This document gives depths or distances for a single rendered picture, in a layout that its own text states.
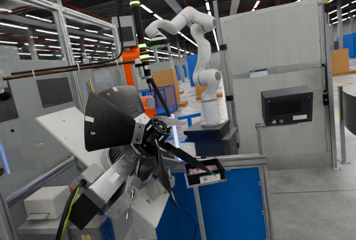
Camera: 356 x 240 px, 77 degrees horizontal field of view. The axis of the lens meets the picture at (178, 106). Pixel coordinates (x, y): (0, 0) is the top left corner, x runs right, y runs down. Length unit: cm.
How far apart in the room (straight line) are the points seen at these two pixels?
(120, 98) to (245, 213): 114
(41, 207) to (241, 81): 234
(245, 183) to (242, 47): 173
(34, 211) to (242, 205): 122
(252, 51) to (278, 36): 32
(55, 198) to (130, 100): 59
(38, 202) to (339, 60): 1303
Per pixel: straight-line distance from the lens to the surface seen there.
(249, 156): 153
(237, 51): 286
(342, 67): 1344
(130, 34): 512
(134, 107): 113
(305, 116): 150
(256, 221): 178
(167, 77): 914
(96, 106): 88
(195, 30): 181
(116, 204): 90
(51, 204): 130
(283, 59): 293
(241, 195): 167
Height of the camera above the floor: 146
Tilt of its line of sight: 9 degrees down
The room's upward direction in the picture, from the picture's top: 9 degrees counter-clockwise
